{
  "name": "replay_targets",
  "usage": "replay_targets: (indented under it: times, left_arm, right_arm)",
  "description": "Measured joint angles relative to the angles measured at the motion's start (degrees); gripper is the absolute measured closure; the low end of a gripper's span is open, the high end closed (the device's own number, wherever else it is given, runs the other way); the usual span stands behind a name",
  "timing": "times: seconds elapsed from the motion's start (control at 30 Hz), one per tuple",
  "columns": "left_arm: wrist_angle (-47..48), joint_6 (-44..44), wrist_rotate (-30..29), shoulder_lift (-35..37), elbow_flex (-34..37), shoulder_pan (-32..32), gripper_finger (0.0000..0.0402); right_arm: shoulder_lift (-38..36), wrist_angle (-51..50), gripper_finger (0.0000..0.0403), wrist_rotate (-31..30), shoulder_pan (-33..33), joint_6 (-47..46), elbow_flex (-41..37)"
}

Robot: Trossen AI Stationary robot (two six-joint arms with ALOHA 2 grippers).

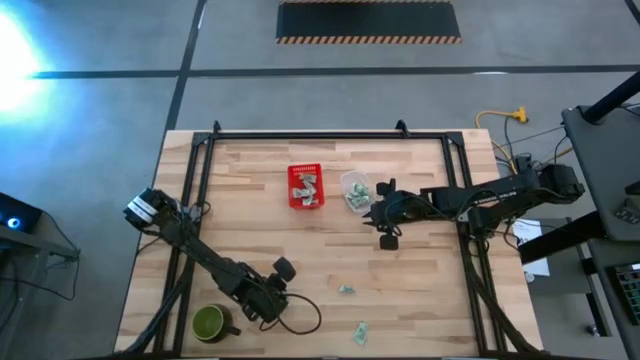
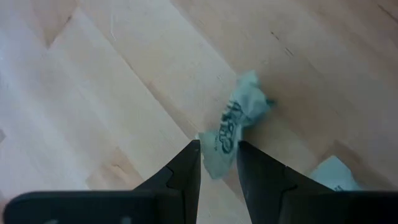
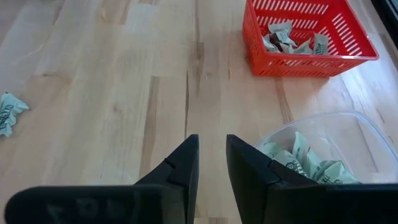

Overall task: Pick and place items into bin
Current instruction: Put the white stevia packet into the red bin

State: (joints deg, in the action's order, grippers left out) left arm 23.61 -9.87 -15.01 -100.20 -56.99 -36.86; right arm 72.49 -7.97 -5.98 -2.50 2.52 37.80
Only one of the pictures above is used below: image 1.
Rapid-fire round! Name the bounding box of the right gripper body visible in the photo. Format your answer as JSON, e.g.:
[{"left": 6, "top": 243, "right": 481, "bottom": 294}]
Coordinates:
[{"left": 377, "top": 178, "right": 427, "bottom": 252}]

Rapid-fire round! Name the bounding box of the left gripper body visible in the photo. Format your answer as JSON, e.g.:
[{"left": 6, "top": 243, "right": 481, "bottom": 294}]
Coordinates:
[{"left": 230, "top": 256, "right": 297, "bottom": 321}]

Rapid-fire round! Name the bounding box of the clear plastic container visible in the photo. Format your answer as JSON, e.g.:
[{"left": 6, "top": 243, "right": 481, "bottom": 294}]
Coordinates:
[{"left": 339, "top": 169, "right": 376, "bottom": 216}]

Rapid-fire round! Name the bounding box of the green ceramic mug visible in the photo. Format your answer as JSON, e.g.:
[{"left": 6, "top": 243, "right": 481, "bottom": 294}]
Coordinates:
[{"left": 190, "top": 303, "right": 243, "bottom": 345}]

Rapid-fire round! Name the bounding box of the red plastic basket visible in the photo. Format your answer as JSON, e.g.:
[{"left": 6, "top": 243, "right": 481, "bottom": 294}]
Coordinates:
[{"left": 286, "top": 162, "right": 326, "bottom": 210}]

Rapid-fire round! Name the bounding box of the white paper sheet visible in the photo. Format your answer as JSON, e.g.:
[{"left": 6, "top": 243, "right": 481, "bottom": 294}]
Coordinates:
[{"left": 510, "top": 217, "right": 551, "bottom": 278}]

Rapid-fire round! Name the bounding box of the dark desk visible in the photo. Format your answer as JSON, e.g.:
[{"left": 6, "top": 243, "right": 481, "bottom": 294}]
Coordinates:
[{"left": 518, "top": 209, "right": 640, "bottom": 360}]

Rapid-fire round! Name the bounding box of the black hazard-striped floor mat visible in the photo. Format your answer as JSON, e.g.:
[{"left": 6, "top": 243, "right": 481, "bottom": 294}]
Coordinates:
[{"left": 275, "top": 0, "right": 463, "bottom": 45}]

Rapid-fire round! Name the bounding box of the grey table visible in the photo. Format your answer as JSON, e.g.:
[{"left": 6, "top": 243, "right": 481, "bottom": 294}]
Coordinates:
[{"left": 560, "top": 102, "right": 640, "bottom": 244}]

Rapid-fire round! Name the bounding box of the grey metal cart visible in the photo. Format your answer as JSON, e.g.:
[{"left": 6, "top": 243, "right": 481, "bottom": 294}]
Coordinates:
[{"left": 0, "top": 224, "right": 81, "bottom": 360}]

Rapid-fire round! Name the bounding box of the small dark device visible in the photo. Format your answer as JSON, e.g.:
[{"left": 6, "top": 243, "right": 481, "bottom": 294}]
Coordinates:
[{"left": 612, "top": 196, "right": 640, "bottom": 226}]

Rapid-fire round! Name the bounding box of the black slanted pole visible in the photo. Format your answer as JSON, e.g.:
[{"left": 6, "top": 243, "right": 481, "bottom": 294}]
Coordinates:
[{"left": 581, "top": 69, "right": 640, "bottom": 125}]

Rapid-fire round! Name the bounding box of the black keypad device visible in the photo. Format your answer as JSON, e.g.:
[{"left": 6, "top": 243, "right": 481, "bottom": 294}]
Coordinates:
[{"left": 613, "top": 262, "right": 640, "bottom": 326}]

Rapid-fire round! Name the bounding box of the black box blue light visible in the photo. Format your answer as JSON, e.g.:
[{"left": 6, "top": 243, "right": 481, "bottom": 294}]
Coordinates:
[{"left": 0, "top": 192, "right": 44, "bottom": 234}]

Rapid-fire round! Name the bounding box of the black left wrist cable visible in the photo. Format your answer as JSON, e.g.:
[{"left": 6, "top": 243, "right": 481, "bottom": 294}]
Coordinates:
[{"left": 259, "top": 292, "right": 323, "bottom": 336}]

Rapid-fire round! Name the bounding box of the yellow extension cord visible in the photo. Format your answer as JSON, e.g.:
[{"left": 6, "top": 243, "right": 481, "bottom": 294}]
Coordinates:
[{"left": 474, "top": 106, "right": 530, "bottom": 171}]

